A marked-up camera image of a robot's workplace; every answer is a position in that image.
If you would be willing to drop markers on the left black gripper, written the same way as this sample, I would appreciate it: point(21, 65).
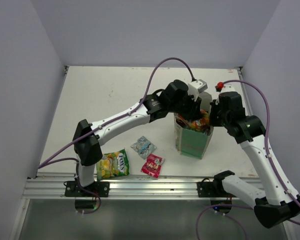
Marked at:
point(194, 111)

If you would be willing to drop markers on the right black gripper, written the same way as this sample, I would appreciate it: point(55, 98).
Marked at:
point(215, 105)

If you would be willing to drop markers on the orange candy bag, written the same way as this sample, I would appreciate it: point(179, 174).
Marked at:
point(201, 125)

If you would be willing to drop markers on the green paper bag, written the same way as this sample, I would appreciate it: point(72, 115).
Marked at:
point(191, 143)

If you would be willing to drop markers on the small grey snack packet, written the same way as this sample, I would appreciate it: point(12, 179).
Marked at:
point(143, 147)

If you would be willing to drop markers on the green Fox's candy bag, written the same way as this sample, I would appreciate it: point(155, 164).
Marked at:
point(113, 164)

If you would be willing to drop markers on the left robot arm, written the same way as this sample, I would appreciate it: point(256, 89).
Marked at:
point(178, 98)

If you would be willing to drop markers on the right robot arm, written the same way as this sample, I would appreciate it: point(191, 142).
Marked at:
point(279, 201)

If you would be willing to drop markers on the small pink snack packet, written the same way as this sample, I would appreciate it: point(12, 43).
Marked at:
point(153, 165)

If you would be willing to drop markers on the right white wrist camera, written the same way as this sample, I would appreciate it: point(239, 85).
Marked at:
point(222, 87)

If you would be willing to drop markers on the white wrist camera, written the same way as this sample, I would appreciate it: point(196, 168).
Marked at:
point(222, 87)
point(196, 87)

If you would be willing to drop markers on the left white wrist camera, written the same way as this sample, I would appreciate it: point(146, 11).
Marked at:
point(196, 87)

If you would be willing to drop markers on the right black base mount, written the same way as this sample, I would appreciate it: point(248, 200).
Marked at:
point(209, 188)

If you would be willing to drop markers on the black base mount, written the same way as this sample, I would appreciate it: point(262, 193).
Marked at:
point(209, 188)
point(72, 189)

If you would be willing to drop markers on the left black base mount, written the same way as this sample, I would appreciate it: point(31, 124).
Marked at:
point(72, 189)

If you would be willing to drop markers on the aluminium mounting rail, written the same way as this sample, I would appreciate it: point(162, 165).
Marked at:
point(136, 187)

